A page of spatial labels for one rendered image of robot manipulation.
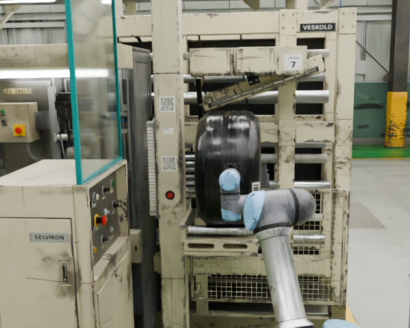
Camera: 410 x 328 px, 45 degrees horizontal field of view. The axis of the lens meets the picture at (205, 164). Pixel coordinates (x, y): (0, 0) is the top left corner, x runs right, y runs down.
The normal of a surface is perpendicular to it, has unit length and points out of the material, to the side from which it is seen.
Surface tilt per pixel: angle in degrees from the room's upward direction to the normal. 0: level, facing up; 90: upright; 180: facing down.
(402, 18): 90
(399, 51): 90
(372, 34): 90
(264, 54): 90
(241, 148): 62
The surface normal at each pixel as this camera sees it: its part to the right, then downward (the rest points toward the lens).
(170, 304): -0.10, 0.18
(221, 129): -0.08, -0.63
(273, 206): 0.21, -0.39
